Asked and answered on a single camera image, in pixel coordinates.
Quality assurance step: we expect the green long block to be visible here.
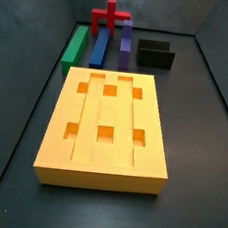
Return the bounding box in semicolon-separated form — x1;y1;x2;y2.
61;26;88;75

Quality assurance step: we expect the yellow slotted board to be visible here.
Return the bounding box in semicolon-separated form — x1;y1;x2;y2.
33;68;168;194

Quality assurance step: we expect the blue long block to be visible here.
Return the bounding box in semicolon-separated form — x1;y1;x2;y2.
89;28;110;69

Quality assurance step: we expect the purple long block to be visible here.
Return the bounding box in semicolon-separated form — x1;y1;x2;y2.
118;21;133;72

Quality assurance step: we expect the red cross-shaped block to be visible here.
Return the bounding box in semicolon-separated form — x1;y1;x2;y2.
91;0;132;35

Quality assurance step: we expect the black bracket holder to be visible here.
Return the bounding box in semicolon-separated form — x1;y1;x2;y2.
136;38;175;70

